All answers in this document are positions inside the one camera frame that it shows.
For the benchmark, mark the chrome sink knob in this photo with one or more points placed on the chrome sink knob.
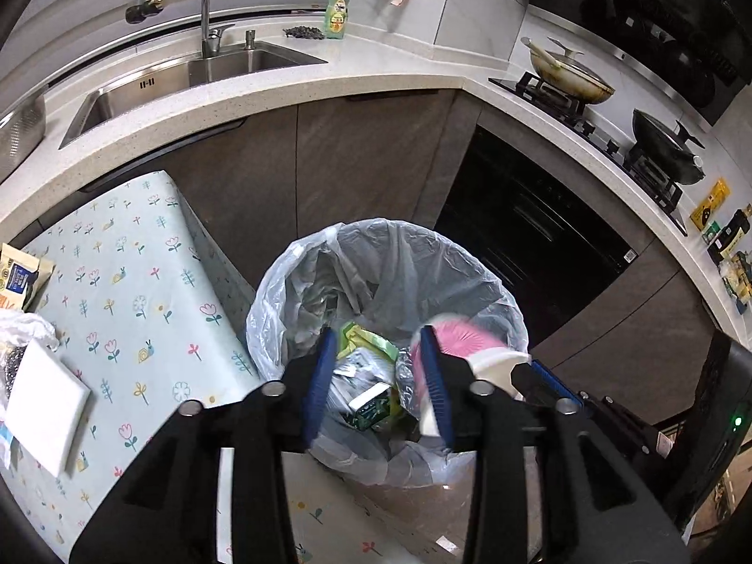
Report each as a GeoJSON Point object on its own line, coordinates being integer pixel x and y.
{"type": "Point", "coordinates": [249, 40]}

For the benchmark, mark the dark scouring pad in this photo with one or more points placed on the dark scouring pad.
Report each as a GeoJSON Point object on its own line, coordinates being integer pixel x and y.
{"type": "Point", "coordinates": [302, 32]}

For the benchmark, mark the black built-in oven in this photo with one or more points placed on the black built-in oven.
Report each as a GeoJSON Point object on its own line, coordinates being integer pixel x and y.
{"type": "Point", "coordinates": [529, 229]}

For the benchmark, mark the bin with clear liner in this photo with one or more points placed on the bin with clear liner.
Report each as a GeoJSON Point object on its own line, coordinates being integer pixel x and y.
{"type": "Point", "coordinates": [382, 270]}

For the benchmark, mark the pale seasoning packet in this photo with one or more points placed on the pale seasoning packet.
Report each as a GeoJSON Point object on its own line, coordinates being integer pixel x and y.
{"type": "Point", "coordinates": [740, 279]}

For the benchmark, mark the beige packet blue label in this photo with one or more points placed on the beige packet blue label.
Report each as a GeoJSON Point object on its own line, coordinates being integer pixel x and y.
{"type": "Point", "coordinates": [23, 273]}

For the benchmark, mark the floral pale green tablecloth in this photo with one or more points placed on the floral pale green tablecloth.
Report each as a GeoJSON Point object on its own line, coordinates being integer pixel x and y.
{"type": "Point", "coordinates": [147, 282]}

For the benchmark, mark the yellow seasoning packet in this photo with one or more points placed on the yellow seasoning packet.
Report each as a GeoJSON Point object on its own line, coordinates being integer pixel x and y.
{"type": "Point", "coordinates": [711, 205]}

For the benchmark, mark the black gas stove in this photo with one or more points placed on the black gas stove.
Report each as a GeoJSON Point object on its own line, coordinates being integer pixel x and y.
{"type": "Point", "coordinates": [593, 129]}

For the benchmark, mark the stainless steel sink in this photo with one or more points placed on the stainless steel sink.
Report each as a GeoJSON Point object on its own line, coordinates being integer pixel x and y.
{"type": "Point", "coordinates": [176, 79]}

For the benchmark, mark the pink white bottle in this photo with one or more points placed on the pink white bottle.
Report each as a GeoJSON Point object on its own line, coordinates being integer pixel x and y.
{"type": "Point", "coordinates": [470, 338]}

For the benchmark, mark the green dish soap bottle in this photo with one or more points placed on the green dish soap bottle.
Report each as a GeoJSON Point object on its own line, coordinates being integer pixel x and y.
{"type": "Point", "coordinates": [336, 17]}

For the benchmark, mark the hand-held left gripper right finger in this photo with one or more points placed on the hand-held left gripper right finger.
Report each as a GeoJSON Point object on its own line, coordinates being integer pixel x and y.
{"type": "Point", "coordinates": [437, 388]}

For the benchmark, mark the white plastic bag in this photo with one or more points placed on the white plastic bag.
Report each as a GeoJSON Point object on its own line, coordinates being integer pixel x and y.
{"type": "Point", "coordinates": [29, 326]}

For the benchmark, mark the black wok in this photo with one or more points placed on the black wok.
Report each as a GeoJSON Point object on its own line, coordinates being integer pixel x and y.
{"type": "Point", "coordinates": [664, 147]}

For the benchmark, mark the chrome kitchen faucet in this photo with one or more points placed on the chrome kitchen faucet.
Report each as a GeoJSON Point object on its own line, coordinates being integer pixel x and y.
{"type": "Point", "coordinates": [202, 6]}

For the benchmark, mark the black range hood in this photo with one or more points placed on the black range hood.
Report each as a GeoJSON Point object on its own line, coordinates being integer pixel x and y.
{"type": "Point", "coordinates": [646, 12]}

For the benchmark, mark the steel colander bowl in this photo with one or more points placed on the steel colander bowl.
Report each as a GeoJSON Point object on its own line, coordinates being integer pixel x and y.
{"type": "Point", "coordinates": [20, 135]}

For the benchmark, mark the black seasoning packet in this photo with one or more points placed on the black seasoning packet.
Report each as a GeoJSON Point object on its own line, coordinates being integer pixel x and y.
{"type": "Point", "coordinates": [731, 235]}

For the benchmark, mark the cream frying pan with lid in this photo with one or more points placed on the cream frying pan with lid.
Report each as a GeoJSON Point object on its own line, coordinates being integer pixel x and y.
{"type": "Point", "coordinates": [570, 79]}

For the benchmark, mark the yellow green snack bag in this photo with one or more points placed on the yellow green snack bag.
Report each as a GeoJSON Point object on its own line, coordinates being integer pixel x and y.
{"type": "Point", "coordinates": [367, 343]}

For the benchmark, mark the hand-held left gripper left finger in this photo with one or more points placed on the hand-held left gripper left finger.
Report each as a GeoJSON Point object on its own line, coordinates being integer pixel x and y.
{"type": "Point", "coordinates": [320, 376]}

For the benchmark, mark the white sponge block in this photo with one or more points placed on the white sponge block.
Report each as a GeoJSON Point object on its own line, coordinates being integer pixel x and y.
{"type": "Point", "coordinates": [47, 405]}

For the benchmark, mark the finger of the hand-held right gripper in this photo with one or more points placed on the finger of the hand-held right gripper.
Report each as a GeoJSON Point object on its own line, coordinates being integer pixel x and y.
{"type": "Point", "coordinates": [549, 373]}

